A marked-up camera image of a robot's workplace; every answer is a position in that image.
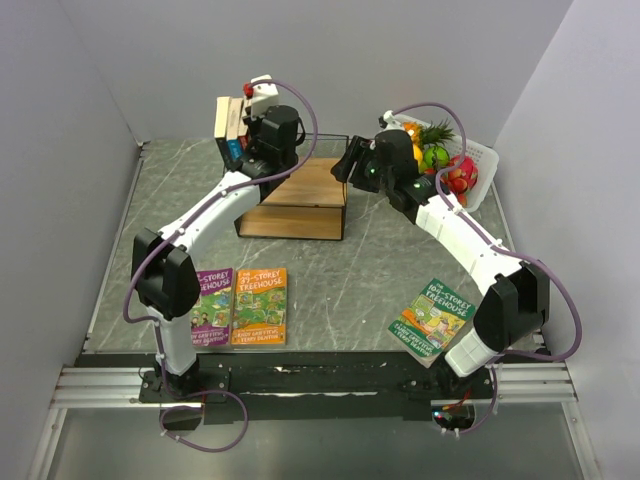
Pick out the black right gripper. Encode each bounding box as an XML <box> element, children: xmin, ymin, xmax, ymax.
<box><xmin>329</xmin><ymin>136</ymin><xmax>393</xmax><ymax>195</ymax></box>

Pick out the blue comic cover book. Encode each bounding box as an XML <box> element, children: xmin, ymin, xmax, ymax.
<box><xmin>226</xmin><ymin>97</ymin><xmax>244</xmax><ymax>160</ymax></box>

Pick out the dark grey cover book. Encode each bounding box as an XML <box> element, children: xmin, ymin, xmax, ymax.
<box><xmin>213</xmin><ymin>96</ymin><xmax>235</xmax><ymax>170</ymax></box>

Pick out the orange 39-storey treehouse book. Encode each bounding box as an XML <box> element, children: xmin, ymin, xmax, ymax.
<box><xmin>230</xmin><ymin>267</ymin><xmax>288</xmax><ymax>347</ymax></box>

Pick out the red 13-storey treehouse book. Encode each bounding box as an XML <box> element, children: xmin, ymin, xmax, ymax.
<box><xmin>237</xmin><ymin>98</ymin><xmax>252</xmax><ymax>150</ymax></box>

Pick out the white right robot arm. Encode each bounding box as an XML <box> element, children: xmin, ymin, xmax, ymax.
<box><xmin>331</xmin><ymin>130</ymin><xmax>550</xmax><ymax>399</ymax></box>

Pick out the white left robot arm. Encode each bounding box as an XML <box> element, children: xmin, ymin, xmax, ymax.
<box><xmin>127</xmin><ymin>105</ymin><xmax>301</xmax><ymax>402</ymax></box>

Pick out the wooden two-tier metal shelf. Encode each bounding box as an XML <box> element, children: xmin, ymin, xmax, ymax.
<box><xmin>235</xmin><ymin>134</ymin><xmax>349</xmax><ymax>241</ymax></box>

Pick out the orange round fruit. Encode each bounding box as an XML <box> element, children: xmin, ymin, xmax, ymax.
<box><xmin>412</xmin><ymin>145</ymin><xmax>423</xmax><ymax>166</ymax></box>

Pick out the green apple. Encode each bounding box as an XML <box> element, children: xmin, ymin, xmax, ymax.
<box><xmin>423</xmin><ymin>145</ymin><xmax>450</xmax><ymax>169</ymax></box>

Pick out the pink dragon fruit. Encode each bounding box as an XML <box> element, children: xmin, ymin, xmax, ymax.
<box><xmin>444</xmin><ymin>156</ymin><xmax>478</xmax><ymax>194</ymax></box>

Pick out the white plastic fruit basket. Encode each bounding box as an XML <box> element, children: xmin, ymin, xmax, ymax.
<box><xmin>379</xmin><ymin>111</ymin><xmax>499</xmax><ymax>212</ymax></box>

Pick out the green 104-storey treehouse book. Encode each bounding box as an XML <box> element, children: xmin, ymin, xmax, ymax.
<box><xmin>388</xmin><ymin>278</ymin><xmax>476</xmax><ymax>368</ymax></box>

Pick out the purple 117-storey treehouse book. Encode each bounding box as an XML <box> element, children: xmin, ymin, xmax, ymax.
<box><xmin>189</xmin><ymin>268</ymin><xmax>234</xmax><ymax>348</ymax></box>

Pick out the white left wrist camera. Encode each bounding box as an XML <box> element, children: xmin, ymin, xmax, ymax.
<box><xmin>243</xmin><ymin>74</ymin><xmax>279</xmax><ymax>118</ymax></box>

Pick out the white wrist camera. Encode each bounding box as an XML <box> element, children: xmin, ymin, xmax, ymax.
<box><xmin>243</xmin><ymin>74</ymin><xmax>279</xmax><ymax>118</ymax></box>
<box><xmin>378</xmin><ymin>110</ymin><xmax>404</xmax><ymax>131</ymax></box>

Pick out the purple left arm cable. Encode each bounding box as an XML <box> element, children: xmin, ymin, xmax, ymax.
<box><xmin>122</xmin><ymin>79</ymin><xmax>321</xmax><ymax>454</ymax></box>

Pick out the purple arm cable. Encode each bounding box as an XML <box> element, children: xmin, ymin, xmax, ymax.
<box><xmin>122</xmin><ymin>79</ymin><xmax>321</xmax><ymax>454</ymax></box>
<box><xmin>389</xmin><ymin>102</ymin><xmax>584</xmax><ymax>436</ymax></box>

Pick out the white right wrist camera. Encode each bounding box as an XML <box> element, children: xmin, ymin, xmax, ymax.
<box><xmin>378</xmin><ymin>110</ymin><xmax>404</xmax><ymax>131</ymax></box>

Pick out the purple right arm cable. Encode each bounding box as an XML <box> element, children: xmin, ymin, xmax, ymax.
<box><xmin>389</xmin><ymin>102</ymin><xmax>584</xmax><ymax>436</ymax></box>

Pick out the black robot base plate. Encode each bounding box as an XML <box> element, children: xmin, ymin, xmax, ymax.
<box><xmin>139</xmin><ymin>351</ymin><xmax>493</xmax><ymax>425</ymax></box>

